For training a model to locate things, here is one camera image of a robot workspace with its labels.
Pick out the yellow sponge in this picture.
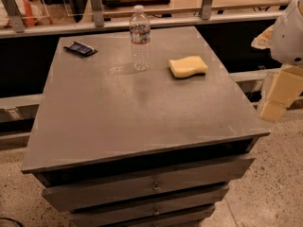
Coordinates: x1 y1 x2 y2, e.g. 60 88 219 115
169 56 208 79

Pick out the top grey drawer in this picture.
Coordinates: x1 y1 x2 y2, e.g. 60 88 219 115
43 155 254 212

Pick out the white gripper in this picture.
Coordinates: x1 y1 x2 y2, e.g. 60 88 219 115
251 0 303 122

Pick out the metal bracket post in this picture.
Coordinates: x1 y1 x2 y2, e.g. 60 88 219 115
90 0 104 27
199 0 213 20
1 0 27 33

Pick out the middle grey drawer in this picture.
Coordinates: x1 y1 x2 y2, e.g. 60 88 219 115
71 184 229 227

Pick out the dark blue snack packet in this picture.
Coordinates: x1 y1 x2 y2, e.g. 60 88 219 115
64 41 97 57

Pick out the black cable on floor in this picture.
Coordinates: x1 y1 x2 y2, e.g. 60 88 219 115
0 217 26 227

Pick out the bottom grey drawer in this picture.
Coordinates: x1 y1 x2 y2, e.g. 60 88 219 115
105 204 215 227

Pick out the clear plastic water bottle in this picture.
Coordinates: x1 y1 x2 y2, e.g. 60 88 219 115
129 5 151 71

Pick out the middle metal bracket post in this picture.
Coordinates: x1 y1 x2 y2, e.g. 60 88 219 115
90 0 104 27

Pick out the grey drawer cabinet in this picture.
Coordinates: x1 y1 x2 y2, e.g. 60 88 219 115
22 26 266 219

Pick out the right metal bracket post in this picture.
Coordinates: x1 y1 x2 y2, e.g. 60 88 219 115
199 0 213 20

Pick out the metal railing beam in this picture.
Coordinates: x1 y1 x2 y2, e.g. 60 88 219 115
0 11 282 39

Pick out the orange white plastic bag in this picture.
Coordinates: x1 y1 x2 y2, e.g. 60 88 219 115
0 0 53 27

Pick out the grey drawer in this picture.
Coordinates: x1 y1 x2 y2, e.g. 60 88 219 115
71 184 229 227
43 155 254 212
105 204 215 227

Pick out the left metal bracket post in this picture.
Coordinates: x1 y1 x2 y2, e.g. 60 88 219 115
1 0 27 33

